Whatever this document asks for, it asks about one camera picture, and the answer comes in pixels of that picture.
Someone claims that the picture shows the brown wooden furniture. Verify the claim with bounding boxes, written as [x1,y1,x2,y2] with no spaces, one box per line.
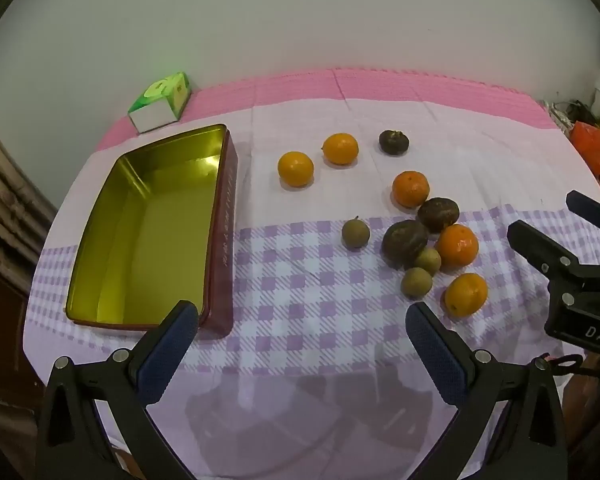
[0,105,56,411]

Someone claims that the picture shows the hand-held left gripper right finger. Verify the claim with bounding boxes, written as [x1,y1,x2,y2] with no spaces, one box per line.
[405,302,568,480]

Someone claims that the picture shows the gold and maroon tin box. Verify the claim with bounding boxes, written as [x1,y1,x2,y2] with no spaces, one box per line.
[65,124,238,341]

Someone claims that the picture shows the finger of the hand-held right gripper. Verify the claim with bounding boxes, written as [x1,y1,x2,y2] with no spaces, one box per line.
[507,219,600,293]
[566,190,600,248]

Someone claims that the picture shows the pink foam mat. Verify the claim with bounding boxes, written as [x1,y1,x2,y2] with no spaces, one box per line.
[95,67,558,152]

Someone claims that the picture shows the purple checked tablecloth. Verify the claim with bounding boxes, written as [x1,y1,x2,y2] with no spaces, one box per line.
[22,95,600,480]

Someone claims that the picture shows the brown longan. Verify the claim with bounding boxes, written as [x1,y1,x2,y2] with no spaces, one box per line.
[341,216,371,251]
[414,247,442,277]
[400,267,434,301]

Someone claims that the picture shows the green tissue box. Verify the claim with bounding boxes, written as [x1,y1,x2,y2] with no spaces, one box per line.
[127,72,192,135]

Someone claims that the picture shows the red plastic bag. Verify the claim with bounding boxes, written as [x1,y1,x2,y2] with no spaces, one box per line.
[570,121,600,176]

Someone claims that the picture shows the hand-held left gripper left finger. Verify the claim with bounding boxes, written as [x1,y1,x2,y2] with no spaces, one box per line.
[36,300,201,480]

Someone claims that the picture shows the orange tangerine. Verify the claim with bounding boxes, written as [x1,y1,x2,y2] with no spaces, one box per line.
[444,273,489,318]
[435,224,480,268]
[321,132,360,166]
[277,151,315,188]
[391,170,431,209]

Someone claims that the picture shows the small dark mangosteen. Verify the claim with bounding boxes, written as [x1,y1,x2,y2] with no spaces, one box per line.
[378,130,411,156]

